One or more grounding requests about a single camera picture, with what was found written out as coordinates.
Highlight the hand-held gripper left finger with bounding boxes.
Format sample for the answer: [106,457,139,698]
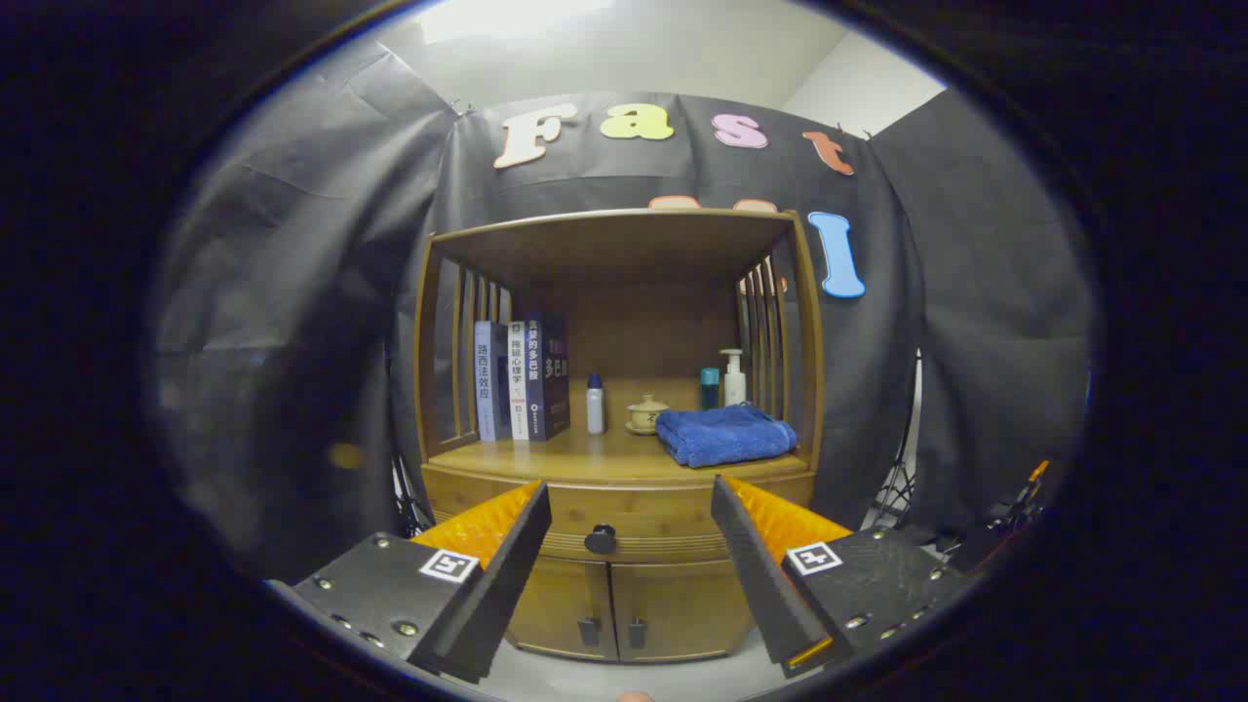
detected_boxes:
[291,480,553,684]

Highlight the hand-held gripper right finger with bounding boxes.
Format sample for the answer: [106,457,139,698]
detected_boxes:
[711,475,976,679]

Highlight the wooden drawer with black knob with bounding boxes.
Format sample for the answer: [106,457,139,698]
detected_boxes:
[421,466,816,565]

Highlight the wooden cabinet door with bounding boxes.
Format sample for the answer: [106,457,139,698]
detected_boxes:
[507,558,617,660]
[611,561,771,662]

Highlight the wooden countertop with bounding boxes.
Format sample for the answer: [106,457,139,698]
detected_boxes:
[429,429,815,486]

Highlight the wooden cabinet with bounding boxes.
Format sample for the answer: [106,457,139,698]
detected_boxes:
[412,208,825,664]

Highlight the folded blue towel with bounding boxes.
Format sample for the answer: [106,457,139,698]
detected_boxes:
[654,404,799,469]

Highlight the black light stand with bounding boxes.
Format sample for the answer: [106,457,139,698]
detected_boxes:
[866,351,922,532]

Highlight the beige lidded teacup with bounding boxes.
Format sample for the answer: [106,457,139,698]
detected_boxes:
[626,394,671,436]

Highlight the white book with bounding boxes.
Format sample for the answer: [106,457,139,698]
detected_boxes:
[508,320,532,442]

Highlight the light blue book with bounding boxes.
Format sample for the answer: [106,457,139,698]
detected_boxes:
[475,322,513,443]

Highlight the dark blue book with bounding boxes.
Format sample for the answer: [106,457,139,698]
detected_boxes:
[525,312,571,442]

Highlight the black equipment with orange tip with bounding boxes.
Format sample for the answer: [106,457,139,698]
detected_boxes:
[951,458,1054,576]

